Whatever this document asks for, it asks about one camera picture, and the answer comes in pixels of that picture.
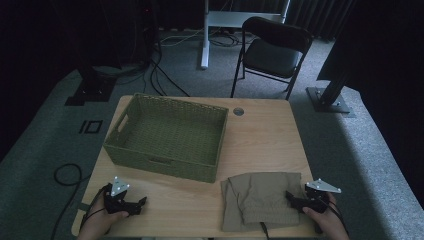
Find person's left hand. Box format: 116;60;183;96
77;197;130;240

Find khaki pants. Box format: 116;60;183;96
220;171;309;233

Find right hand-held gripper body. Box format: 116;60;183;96
303;178;343;215

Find black looped floor cable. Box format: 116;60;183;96
49;162;92;240

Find white floor cable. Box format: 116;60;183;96
159;28;205;48

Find person's right hand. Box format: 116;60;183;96
302;193;351;240

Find black floor cable bundle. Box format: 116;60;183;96
142;31;192;98

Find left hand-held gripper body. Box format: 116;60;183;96
103;176;135;215

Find black metal stand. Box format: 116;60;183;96
305;68;352;115
64;64;118;107

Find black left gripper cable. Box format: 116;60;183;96
80;187;109;232

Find green woven basket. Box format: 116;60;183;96
103;92;230;184

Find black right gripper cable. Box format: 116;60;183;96
327;199;350;236

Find dark curtain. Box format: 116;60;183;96
286;0;355;42

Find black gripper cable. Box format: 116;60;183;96
80;187;109;232
327;199;350;236

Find black folding chair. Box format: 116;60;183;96
230;16;315;101

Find white metal desk frame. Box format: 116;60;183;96
200;0;292;71

